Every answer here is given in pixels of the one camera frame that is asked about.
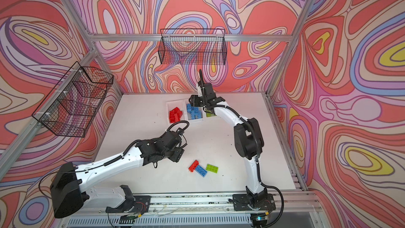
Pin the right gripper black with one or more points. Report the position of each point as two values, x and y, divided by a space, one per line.
194 101

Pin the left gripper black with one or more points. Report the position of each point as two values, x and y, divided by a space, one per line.
179 154

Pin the blue lego brick top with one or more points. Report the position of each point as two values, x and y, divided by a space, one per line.
188 108

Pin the blue lego brick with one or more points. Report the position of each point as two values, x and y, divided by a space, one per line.
196 113
201 171
188 108

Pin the blue lego brick bottom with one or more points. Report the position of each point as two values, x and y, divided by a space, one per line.
201 171

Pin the green lego brick bottom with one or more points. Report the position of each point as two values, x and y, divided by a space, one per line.
212 168

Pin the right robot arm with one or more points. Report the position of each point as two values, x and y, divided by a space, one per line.
248 140

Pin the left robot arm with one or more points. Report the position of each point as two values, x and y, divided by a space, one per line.
70 187

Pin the right white bin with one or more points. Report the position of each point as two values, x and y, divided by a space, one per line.
208 108

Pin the white bin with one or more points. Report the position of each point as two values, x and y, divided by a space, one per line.
208 108
171 105
188 115

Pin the middle white bin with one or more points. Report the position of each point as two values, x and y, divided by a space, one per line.
188 115

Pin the left white bin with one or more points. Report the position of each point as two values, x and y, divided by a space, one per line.
171 105

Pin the black wire basket back wall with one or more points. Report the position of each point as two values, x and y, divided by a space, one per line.
196 46

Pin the black wire basket wall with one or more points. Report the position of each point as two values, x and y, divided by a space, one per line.
70 108
196 46

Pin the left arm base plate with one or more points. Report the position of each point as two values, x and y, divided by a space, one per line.
139 204

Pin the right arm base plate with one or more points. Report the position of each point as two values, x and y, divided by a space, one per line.
245 202

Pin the black wire basket left wall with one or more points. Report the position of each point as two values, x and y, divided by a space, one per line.
70 108

